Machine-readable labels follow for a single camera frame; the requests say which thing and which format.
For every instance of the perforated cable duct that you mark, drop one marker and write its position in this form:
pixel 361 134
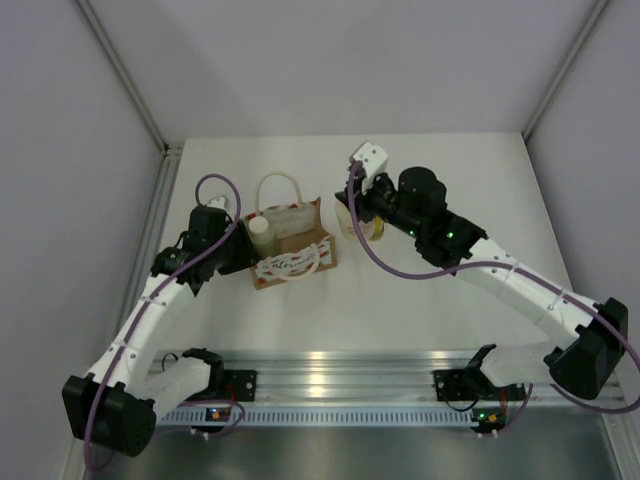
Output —
pixel 260 416

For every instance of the burlap canvas bag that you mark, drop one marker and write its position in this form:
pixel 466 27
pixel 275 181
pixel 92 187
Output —
pixel 305 246

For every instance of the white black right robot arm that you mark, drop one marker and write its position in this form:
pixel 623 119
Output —
pixel 586 339

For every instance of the corner aluminium post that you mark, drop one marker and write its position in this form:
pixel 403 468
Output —
pixel 571 54
pixel 90 16

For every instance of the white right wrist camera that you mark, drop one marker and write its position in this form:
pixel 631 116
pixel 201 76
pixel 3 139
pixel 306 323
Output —
pixel 373 159

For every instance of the right corner aluminium post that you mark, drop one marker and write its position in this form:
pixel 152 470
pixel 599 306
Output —
pixel 571 54

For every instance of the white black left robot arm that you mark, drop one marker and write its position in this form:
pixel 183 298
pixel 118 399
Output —
pixel 117 403

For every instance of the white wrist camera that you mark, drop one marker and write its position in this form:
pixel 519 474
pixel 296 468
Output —
pixel 220 202
pixel 373 159

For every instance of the left corner aluminium post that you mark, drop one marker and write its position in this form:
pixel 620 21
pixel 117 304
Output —
pixel 90 16

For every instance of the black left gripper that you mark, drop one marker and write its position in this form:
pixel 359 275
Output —
pixel 246 252

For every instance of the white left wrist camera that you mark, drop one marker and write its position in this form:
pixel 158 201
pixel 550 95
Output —
pixel 220 202

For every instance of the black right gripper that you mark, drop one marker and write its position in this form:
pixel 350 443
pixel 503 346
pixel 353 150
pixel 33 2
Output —
pixel 364 199

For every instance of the aluminium frame rail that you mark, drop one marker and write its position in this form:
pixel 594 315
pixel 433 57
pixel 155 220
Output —
pixel 400 378

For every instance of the cream pump lotion bottle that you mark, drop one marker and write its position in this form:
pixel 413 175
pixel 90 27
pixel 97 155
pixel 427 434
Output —
pixel 368 229

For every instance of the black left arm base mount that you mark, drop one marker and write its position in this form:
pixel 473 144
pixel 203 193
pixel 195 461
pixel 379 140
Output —
pixel 240 385

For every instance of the white-capped pale green bottle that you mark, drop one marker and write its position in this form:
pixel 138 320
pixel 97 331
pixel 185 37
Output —
pixel 263 237

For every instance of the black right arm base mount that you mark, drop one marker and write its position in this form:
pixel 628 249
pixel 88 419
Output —
pixel 462 385

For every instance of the yellow oil bottle red cap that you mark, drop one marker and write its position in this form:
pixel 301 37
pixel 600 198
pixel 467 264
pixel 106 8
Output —
pixel 377 226

